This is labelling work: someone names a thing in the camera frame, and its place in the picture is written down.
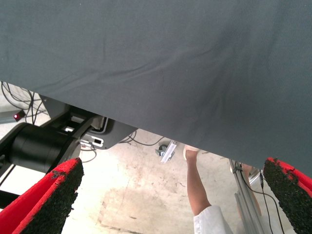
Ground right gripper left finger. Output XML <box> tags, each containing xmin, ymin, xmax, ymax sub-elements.
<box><xmin>0</xmin><ymin>157</ymin><xmax>84</xmax><ymax>234</ymax></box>

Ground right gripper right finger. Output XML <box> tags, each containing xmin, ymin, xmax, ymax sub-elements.
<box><xmin>263</xmin><ymin>157</ymin><xmax>312</xmax><ymax>234</ymax></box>

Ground white garment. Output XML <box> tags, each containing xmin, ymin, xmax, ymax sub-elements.
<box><xmin>193</xmin><ymin>205</ymin><xmax>234</xmax><ymax>234</ymax></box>

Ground grey adapter box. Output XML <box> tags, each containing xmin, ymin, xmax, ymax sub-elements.
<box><xmin>0</xmin><ymin>111</ymin><xmax>26</xmax><ymax>124</ymax></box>

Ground dark grey base panel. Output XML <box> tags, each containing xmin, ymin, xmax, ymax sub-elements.
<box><xmin>40</xmin><ymin>95</ymin><xmax>138</xmax><ymax>150</ymax></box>

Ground pale shoe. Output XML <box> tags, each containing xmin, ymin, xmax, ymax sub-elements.
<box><xmin>183</xmin><ymin>143</ymin><xmax>202</xmax><ymax>161</ymax></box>

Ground short aluminium profile foot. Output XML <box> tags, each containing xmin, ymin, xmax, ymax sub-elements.
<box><xmin>159</xmin><ymin>140</ymin><xmax>177</xmax><ymax>164</ymax></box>

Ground grey caster wheel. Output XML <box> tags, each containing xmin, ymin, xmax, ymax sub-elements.
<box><xmin>155</xmin><ymin>144</ymin><xmax>169</xmax><ymax>158</ymax></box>

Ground dark grey table cloth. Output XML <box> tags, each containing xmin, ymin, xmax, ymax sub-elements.
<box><xmin>0</xmin><ymin>0</ymin><xmax>312</xmax><ymax>178</ymax></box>

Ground thin black hanging cable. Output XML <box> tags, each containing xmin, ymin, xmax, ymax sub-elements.
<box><xmin>234</xmin><ymin>160</ymin><xmax>286</xmax><ymax>234</ymax></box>

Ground aluminium profile post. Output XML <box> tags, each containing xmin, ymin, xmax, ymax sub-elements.
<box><xmin>229</xmin><ymin>158</ymin><xmax>266</xmax><ymax>234</ymax></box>

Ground black frame with cylinder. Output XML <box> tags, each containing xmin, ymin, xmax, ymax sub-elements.
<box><xmin>0</xmin><ymin>107</ymin><xmax>108</xmax><ymax>210</ymax></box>

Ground grey cable loop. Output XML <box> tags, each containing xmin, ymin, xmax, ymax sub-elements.
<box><xmin>79</xmin><ymin>142</ymin><xmax>98</xmax><ymax>163</ymax></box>

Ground tangled black floor cables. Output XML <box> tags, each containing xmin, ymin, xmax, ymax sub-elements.
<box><xmin>0</xmin><ymin>81</ymin><xmax>48</xmax><ymax>125</ymax></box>

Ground black floor cable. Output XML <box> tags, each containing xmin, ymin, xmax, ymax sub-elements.
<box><xmin>119</xmin><ymin>129</ymin><xmax>166</xmax><ymax>147</ymax></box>

